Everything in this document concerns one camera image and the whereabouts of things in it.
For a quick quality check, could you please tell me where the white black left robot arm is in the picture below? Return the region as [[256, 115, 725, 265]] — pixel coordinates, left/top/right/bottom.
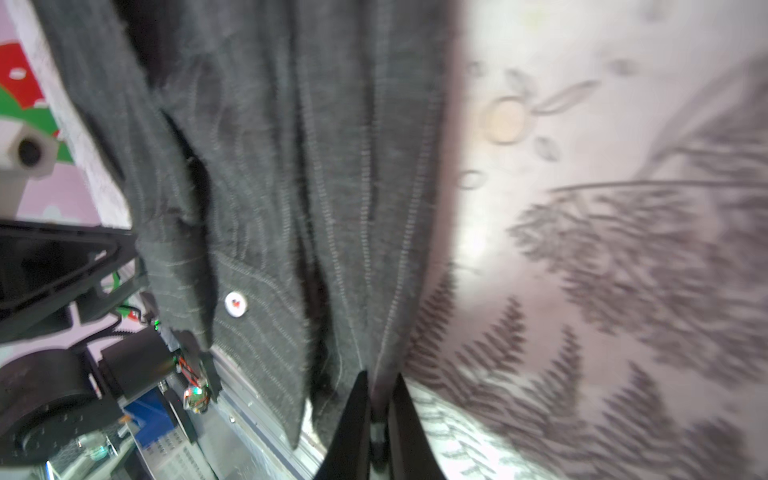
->
[[1, 220, 176, 467]]

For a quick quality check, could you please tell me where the dark grey pinstriped shirt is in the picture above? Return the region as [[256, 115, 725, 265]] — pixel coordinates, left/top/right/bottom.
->
[[32, 1, 449, 446]]

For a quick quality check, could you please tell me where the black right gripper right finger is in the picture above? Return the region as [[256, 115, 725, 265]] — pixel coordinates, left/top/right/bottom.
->
[[387, 375, 446, 480]]

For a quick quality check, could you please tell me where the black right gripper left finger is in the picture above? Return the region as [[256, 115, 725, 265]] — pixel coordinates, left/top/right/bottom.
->
[[314, 371, 371, 480]]

